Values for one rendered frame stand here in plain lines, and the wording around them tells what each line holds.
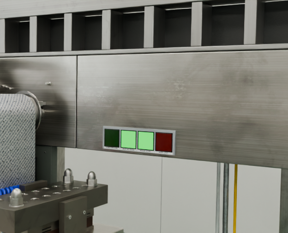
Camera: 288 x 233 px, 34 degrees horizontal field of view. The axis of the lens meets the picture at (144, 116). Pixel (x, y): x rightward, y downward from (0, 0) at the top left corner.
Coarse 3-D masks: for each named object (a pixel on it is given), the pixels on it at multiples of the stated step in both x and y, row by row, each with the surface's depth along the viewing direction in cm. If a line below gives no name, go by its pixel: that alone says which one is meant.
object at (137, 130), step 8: (104, 128) 145; (112, 128) 144; (120, 128) 142; (128, 128) 141; (136, 128) 139; (104, 136) 145; (120, 136) 142; (136, 136) 139; (104, 144) 145; (120, 144) 142; (136, 144) 140; (144, 152) 138; (152, 152) 137; (160, 152) 135; (168, 152) 134
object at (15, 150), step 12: (0, 132) 137; (12, 132) 141; (24, 132) 145; (0, 144) 137; (12, 144) 141; (24, 144) 145; (0, 156) 137; (12, 156) 141; (24, 156) 145; (0, 168) 137; (12, 168) 141; (24, 168) 146; (0, 180) 137; (12, 180) 141; (24, 180) 146
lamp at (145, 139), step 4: (140, 132) 139; (144, 132) 138; (148, 132) 137; (140, 136) 139; (144, 136) 138; (148, 136) 137; (152, 136) 137; (140, 140) 139; (144, 140) 138; (148, 140) 137; (152, 140) 137; (140, 144) 139; (144, 144) 138; (148, 144) 137; (152, 144) 137; (140, 148) 139; (144, 148) 138; (148, 148) 137; (152, 148) 137
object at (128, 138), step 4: (124, 132) 141; (128, 132) 141; (132, 132) 140; (124, 136) 141; (128, 136) 141; (132, 136) 140; (124, 140) 142; (128, 140) 141; (132, 140) 140; (124, 144) 142; (128, 144) 141; (132, 144) 140
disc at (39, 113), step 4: (20, 92) 153; (24, 92) 152; (28, 92) 151; (28, 96) 151; (32, 96) 151; (32, 100) 151; (36, 100) 150; (36, 104) 150; (36, 108) 150; (40, 108) 149; (36, 112) 150; (40, 112) 149; (36, 116) 150; (40, 116) 149; (36, 120) 150; (40, 120) 149; (36, 124) 150; (36, 128) 150
